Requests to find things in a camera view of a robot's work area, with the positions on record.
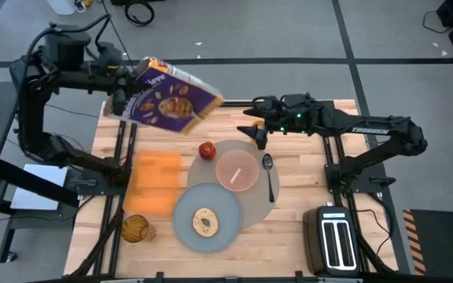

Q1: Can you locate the purple raisin cereal box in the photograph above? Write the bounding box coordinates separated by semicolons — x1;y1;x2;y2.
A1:
102;56;226;137

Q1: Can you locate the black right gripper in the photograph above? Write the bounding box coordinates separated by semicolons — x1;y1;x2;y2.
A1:
237;97;328;151

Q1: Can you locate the red apple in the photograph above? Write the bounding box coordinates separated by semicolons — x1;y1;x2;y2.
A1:
198;141;218;161

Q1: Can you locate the grey plate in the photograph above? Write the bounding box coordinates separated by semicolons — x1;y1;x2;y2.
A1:
172;182;243;254

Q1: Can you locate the pale pink bowl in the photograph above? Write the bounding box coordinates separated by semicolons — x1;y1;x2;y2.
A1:
215;149;260;193

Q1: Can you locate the white flat box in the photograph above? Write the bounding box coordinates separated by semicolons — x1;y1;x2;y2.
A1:
9;164;69;211

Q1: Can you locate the black coiled floor cable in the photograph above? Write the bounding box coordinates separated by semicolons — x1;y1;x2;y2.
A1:
123;1;156;28

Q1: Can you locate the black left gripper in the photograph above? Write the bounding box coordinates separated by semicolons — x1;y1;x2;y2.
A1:
106;58;151;116

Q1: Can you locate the bagel half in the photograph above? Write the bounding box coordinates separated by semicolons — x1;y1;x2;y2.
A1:
192;207;220;238

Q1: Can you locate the round grey placemat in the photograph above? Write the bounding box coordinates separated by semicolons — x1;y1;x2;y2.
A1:
186;139;281;230

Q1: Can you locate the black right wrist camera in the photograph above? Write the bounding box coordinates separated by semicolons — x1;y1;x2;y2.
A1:
283;93;316;115

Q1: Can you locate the small orange cup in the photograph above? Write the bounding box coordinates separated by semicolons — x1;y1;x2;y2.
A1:
250;119;266;145

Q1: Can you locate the black two-slot toaster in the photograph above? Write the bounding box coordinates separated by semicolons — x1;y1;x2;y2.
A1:
302;205;361;278

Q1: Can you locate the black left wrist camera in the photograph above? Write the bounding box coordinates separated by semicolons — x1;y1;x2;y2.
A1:
91;41;125;70

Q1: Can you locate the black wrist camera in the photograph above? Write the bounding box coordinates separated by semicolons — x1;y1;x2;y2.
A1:
283;93;316;115
91;41;125;70

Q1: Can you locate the amber drinking glass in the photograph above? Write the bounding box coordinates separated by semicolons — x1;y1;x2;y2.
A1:
121;214;157;244

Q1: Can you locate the metal spoon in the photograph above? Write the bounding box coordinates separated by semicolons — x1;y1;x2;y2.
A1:
262;153;276;204

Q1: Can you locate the black yellow-striped floor mat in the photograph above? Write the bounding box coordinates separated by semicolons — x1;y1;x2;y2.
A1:
402;208;453;276

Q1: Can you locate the white bucket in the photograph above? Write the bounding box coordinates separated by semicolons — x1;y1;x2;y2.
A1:
45;0;77;16

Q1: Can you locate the black aluminium table frame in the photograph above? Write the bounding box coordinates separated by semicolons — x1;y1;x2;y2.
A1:
68;100;399;283

